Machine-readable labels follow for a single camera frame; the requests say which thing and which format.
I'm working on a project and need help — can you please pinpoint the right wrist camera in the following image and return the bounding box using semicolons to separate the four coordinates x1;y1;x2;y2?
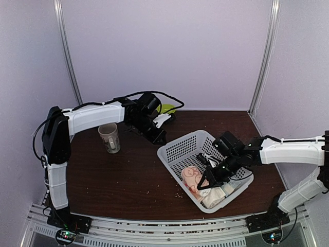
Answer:
196;153;220;168

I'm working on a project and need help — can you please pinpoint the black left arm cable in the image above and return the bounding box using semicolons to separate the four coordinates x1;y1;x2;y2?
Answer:
32;90;185;165

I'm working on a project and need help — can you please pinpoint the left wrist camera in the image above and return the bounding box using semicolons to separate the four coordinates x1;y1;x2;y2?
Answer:
153;113;176;129

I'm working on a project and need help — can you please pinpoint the white towel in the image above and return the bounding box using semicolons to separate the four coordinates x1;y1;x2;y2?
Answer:
201;187;226;209

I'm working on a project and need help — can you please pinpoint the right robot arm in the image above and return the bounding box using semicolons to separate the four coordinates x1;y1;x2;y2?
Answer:
197;131;328;232

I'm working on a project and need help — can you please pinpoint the left aluminium frame post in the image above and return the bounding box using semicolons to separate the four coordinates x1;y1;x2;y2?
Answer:
53;0;83;104

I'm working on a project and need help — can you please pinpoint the aluminium frame post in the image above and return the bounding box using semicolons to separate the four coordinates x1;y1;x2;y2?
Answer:
248;0;281;116
53;0;83;104

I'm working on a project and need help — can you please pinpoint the white ceramic mug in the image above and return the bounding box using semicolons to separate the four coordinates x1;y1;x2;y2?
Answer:
98;123;121;154

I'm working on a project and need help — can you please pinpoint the green bowl behind towel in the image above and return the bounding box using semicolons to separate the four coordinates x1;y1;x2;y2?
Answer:
156;104;176;114

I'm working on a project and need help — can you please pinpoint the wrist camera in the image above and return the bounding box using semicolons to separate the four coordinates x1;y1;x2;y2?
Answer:
153;113;176;129
196;153;220;168

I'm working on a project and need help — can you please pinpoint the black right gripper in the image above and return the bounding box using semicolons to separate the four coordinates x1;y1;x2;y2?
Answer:
198;153;242;190

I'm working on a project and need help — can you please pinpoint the right aluminium frame post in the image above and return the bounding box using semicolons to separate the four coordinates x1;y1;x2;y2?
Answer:
248;0;281;116

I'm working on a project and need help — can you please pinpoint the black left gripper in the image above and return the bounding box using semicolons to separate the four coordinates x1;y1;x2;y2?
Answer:
130;115;167;145

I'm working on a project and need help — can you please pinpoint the white plastic basket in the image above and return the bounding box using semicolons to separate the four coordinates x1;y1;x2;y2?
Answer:
157;130;254;214

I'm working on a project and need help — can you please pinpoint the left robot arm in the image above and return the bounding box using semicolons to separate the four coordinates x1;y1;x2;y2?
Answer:
40;99;211;231

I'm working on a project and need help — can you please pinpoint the rolled grey blue towel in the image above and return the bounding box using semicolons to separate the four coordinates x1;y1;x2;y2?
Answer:
221;180;242;197

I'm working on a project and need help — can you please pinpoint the orange patterned towel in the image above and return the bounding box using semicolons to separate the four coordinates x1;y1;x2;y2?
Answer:
181;166;209;197

